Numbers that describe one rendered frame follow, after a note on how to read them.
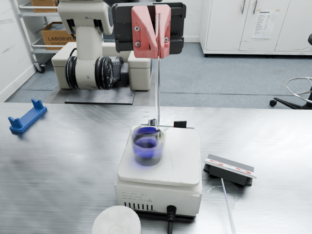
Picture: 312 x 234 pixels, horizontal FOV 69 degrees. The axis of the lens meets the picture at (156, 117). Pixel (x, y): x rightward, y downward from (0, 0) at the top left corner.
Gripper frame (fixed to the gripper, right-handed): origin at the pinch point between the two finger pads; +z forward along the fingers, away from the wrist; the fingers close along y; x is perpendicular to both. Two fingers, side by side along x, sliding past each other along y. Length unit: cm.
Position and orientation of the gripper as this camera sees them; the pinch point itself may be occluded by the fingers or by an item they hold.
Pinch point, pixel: (158, 50)
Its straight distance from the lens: 27.3
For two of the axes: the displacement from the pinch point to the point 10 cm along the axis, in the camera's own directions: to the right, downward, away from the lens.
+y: 9.9, -0.9, 1.1
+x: 0.0, 7.9, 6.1
